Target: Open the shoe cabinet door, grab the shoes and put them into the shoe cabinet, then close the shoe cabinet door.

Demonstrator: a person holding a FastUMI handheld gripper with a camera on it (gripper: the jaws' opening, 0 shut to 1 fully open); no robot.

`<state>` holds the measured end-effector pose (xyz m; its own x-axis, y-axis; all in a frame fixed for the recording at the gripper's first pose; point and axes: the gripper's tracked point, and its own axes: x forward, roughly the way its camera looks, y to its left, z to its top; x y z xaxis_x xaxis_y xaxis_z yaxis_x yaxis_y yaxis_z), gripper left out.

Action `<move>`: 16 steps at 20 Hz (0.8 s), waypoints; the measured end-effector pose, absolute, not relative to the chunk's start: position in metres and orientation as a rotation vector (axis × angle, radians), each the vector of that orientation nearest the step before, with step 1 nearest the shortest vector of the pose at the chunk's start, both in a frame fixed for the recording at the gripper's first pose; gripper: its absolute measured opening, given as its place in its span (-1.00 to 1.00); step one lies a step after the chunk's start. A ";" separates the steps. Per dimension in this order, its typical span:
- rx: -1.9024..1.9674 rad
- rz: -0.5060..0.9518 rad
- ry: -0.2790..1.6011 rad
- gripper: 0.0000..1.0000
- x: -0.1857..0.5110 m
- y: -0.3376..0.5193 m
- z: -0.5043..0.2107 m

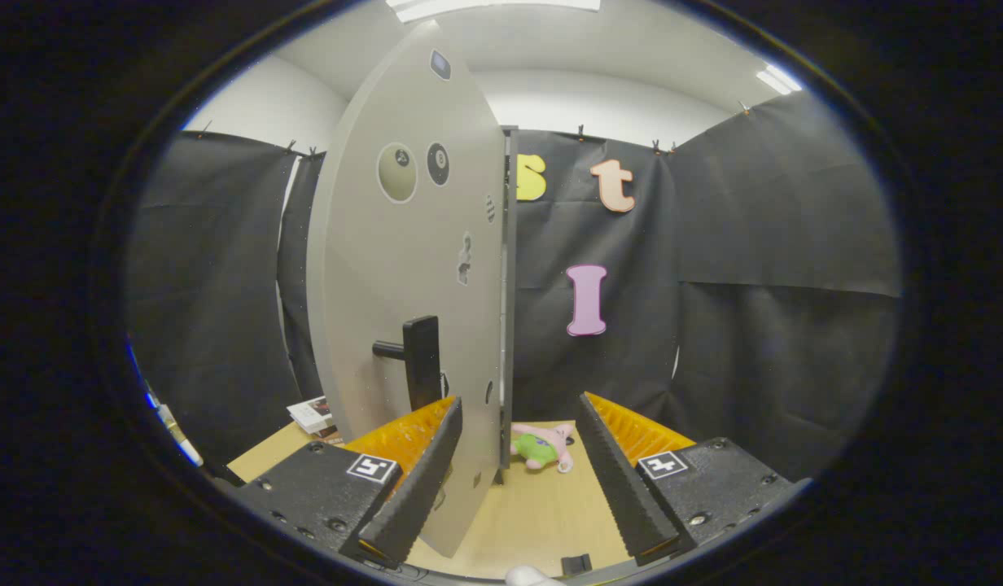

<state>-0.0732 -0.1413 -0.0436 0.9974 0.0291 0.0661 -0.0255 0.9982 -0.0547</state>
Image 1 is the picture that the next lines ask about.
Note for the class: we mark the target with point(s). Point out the long ceiling light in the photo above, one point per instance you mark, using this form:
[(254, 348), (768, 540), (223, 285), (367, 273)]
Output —
[(493, 6)]

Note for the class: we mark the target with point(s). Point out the green and pink plush toy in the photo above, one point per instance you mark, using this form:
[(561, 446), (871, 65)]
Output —
[(534, 448)]

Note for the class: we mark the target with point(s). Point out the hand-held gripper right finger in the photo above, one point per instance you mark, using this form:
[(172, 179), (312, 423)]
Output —
[(619, 488)]

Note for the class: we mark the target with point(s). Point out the white and gold box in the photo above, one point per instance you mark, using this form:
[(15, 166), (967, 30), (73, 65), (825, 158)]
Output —
[(186, 448)]

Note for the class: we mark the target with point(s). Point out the short ceiling light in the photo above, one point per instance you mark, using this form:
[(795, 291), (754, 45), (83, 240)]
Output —
[(778, 79)]

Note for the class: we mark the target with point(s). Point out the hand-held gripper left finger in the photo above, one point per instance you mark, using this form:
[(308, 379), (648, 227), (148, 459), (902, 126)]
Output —
[(420, 488)]

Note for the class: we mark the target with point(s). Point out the black backdrop cloth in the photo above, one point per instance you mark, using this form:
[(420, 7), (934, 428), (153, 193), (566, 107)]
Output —
[(754, 325)]

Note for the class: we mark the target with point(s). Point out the white book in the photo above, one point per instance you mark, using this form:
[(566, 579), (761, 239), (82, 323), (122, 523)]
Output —
[(310, 415)]

